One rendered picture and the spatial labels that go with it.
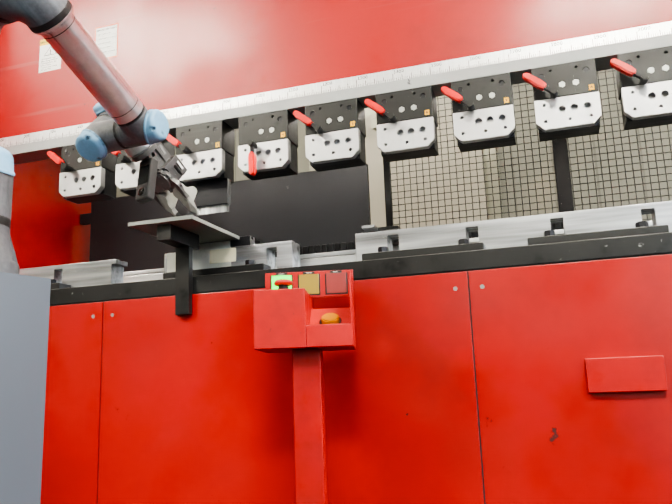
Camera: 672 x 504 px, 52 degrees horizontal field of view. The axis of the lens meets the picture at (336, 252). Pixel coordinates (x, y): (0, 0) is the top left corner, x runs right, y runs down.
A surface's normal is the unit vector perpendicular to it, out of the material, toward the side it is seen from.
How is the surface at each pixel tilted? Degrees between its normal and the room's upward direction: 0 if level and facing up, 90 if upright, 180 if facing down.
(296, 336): 90
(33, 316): 90
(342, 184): 90
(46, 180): 90
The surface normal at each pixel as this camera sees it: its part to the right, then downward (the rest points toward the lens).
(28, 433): 0.86, -0.13
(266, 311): -0.06, -0.19
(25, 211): 0.95, -0.09
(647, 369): -0.30, -0.18
